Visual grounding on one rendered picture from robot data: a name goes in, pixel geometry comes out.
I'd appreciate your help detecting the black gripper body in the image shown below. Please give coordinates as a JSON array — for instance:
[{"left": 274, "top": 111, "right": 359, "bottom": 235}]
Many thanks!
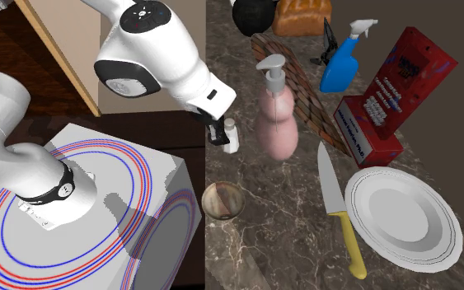
[{"left": 193, "top": 106, "right": 226, "bottom": 132}]

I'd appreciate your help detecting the small white shaker bottle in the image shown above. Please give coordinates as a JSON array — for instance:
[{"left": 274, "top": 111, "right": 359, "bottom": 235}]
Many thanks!
[{"left": 222, "top": 117, "right": 241, "bottom": 155}]

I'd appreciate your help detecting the pink soap pump dispenser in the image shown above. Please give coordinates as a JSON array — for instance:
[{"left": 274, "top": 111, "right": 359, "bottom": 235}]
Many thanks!
[{"left": 254, "top": 54, "right": 300, "bottom": 162}]

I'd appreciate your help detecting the small brown bowl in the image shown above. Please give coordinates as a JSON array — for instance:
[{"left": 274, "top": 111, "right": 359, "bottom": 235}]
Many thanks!
[{"left": 200, "top": 180, "right": 247, "bottom": 222}]

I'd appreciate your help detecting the brown patterned board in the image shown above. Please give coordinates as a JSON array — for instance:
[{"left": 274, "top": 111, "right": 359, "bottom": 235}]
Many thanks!
[{"left": 250, "top": 32, "right": 354, "bottom": 158}]

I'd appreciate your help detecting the black ball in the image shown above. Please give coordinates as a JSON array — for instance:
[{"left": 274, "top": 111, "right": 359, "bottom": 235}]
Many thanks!
[{"left": 231, "top": 0, "right": 281, "bottom": 39}]

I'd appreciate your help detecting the blue spray bottle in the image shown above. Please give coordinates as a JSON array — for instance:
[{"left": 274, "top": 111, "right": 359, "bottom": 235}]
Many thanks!
[{"left": 319, "top": 18, "right": 380, "bottom": 95}]

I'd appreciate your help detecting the brown bread loaf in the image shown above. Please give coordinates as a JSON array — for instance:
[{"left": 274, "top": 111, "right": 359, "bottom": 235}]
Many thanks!
[{"left": 271, "top": 0, "right": 334, "bottom": 39}]

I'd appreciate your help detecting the black spiky figure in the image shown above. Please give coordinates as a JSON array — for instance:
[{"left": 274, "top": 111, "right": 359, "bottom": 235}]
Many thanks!
[{"left": 309, "top": 17, "right": 340, "bottom": 68}]

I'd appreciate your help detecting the white ringed robot stand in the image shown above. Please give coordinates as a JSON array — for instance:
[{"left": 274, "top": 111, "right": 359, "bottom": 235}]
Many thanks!
[{"left": 0, "top": 122, "right": 203, "bottom": 290}]

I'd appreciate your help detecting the red book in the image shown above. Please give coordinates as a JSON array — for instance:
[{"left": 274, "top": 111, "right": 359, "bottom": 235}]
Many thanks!
[{"left": 332, "top": 26, "right": 459, "bottom": 170}]

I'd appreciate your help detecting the white plate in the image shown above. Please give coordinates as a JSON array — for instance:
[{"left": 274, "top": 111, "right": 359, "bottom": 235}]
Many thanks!
[{"left": 343, "top": 166, "right": 464, "bottom": 274}]

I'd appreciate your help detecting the yellow-handled kitchen knife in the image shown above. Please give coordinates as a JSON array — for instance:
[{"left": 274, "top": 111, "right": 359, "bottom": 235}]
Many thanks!
[{"left": 316, "top": 139, "right": 368, "bottom": 281}]

